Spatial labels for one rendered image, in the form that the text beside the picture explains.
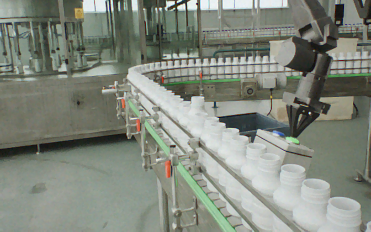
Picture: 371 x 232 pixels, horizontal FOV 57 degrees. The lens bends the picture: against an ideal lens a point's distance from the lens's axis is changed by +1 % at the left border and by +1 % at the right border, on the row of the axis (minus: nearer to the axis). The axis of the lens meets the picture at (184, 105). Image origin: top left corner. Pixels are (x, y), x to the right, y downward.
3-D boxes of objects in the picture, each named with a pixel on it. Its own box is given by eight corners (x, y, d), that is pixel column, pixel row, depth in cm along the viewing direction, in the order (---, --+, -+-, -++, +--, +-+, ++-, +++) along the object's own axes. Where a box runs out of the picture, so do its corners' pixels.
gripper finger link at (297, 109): (287, 136, 80) (300, 98, 79) (271, 128, 86) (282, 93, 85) (311, 142, 82) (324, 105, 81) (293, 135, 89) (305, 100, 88)
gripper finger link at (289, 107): (293, 139, 77) (306, 100, 77) (276, 131, 84) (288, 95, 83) (317, 145, 80) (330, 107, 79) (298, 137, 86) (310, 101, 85)
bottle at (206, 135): (204, 185, 87) (202, 122, 84) (200, 175, 93) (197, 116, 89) (227, 182, 88) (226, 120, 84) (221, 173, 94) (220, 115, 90)
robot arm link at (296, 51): (338, 25, 81) (309, 39, 88) (301, 8, 76) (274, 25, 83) (340, 72, 77) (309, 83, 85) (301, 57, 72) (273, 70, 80)
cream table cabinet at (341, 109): (335, 110, 570) (339, 37, 545) (353, 119, 509) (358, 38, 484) (268, 112, 573) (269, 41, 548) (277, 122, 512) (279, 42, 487)
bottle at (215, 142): (205, 184, 87) (203, 122, 84) (228, 182, 88) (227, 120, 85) (209, 195, 82) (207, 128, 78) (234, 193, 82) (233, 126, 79)
